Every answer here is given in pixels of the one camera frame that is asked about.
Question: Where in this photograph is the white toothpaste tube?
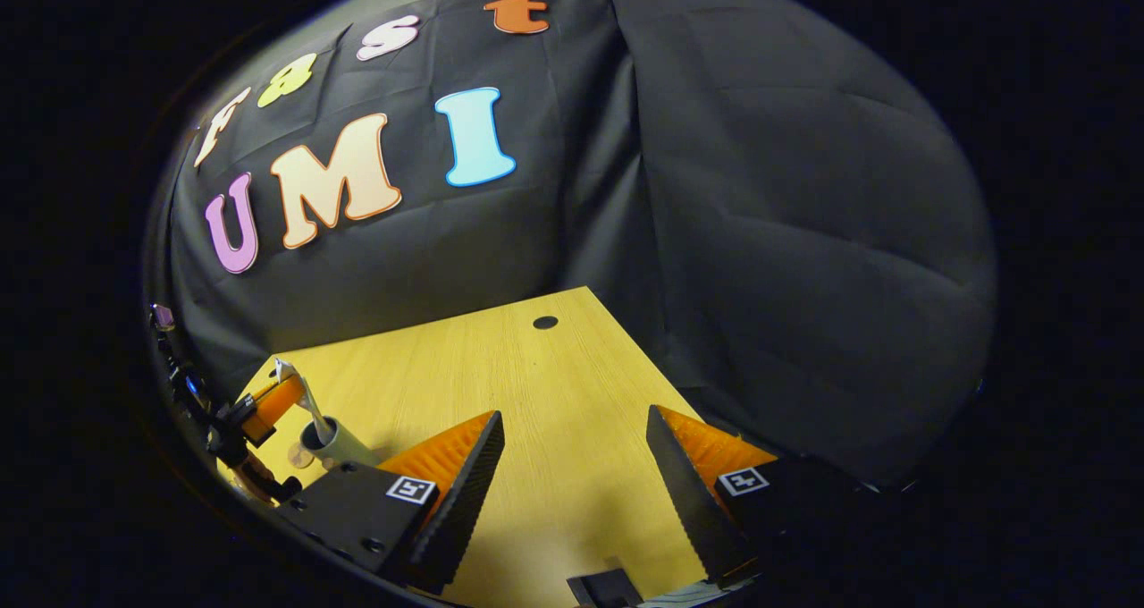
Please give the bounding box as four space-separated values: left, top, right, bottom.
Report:
273 358 336 448

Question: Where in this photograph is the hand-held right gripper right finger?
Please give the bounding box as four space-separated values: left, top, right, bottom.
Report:
645 404 895 588

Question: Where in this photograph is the yellow wooden desktop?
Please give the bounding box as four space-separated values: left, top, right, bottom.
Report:
217 286 761 608

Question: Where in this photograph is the black backdrop cloth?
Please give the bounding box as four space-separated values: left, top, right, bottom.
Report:
143 0 997 488

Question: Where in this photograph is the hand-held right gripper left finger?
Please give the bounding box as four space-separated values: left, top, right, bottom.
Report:
277 410 506 595

